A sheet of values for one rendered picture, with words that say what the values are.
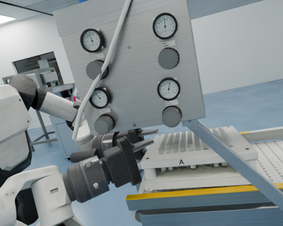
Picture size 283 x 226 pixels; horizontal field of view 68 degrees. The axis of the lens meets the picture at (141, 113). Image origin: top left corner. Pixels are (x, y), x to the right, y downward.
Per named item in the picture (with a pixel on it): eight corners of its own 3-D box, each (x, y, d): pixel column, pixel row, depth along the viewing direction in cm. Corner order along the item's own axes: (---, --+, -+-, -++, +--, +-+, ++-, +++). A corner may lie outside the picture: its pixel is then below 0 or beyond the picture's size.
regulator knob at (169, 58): (159, 72, 33) (153, 43, 31) (160, 71, 35) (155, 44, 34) (181, 67, 32) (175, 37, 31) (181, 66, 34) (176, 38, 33)
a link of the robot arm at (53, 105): (84, 127, 105) (37, 110, 95) (95, 105, 103) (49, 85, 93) (86, 137, 95) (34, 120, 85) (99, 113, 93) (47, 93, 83)
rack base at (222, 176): (235, 147, 66) (234, 139, 66) (262, 184, 42) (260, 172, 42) (159, 154, 72) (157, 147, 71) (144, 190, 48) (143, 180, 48)
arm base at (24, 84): (19, 125, 86) (-9, 111, 83) (34, 107, 97) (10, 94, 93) (29, 102, 78) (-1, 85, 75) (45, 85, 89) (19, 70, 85)
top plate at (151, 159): (233, 131, 65) (232, 125, 65) (259, 160, 42) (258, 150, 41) (156, 140, 71) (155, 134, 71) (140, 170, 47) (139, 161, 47)
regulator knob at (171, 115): (163, 130, 35) (157, 106, 34) (164, 125, 38) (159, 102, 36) (183, 127, 34) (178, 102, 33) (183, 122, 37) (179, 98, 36)
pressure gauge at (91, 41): (84, 54, 35) (77, 31, 34) (87, 54, 36) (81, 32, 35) (104, 49, 34) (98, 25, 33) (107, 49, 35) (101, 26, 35)
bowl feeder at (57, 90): (55, 113, 324) (46, 90, 315) (65, 107, 358) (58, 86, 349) (84, 107, 316) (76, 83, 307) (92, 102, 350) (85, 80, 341)
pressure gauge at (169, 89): (159, 102, 35) (155, 80, 34) (160, 100, 36) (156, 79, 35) (182, 98, 34) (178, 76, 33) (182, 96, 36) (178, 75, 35)
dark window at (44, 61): (27, 99, 614) (12, 61, 586) (27, 99, 615) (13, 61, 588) (68, 90, 593) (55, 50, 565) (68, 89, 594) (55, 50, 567)
